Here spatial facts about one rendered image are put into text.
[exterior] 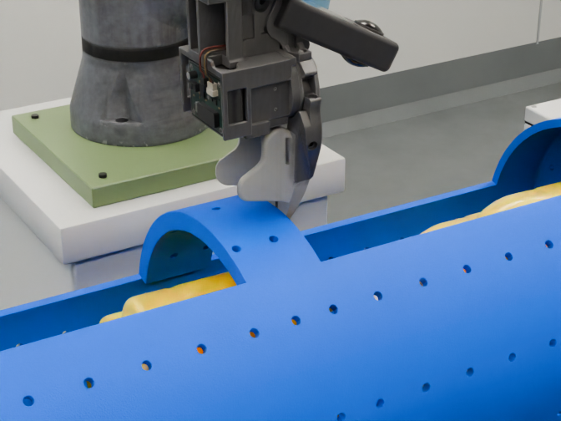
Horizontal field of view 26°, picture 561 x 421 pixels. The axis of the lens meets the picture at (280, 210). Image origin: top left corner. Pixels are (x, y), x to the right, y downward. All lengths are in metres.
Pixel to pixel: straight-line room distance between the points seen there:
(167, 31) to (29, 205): 0.22
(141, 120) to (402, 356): 0.44
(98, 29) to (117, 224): 0.21
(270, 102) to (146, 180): 0.32
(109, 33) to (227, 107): 0.38
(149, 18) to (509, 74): 3.71
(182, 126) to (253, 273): 0.38
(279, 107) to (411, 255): 0.16
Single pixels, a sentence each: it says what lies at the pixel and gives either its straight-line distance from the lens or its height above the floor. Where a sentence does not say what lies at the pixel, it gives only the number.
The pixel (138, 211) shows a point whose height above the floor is 1.15.
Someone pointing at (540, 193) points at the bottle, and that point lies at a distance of 1.14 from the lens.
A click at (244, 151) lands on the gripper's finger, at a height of 1.28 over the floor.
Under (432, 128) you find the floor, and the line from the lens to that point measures 4.44.
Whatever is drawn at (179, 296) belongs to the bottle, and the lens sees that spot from 0.95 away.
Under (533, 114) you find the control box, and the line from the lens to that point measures 1.57.
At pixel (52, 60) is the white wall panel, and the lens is 3.84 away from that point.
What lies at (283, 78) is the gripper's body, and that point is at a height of 1.36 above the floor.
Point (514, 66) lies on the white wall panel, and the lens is 4.89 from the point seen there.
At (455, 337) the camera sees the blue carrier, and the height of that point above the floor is 1.15.
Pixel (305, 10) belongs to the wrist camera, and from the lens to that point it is 0.90.
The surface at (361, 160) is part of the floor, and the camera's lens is 4.14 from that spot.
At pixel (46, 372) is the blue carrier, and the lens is 0.84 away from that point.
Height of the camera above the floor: 1.66
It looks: 26 degrees down
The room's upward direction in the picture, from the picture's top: straight up
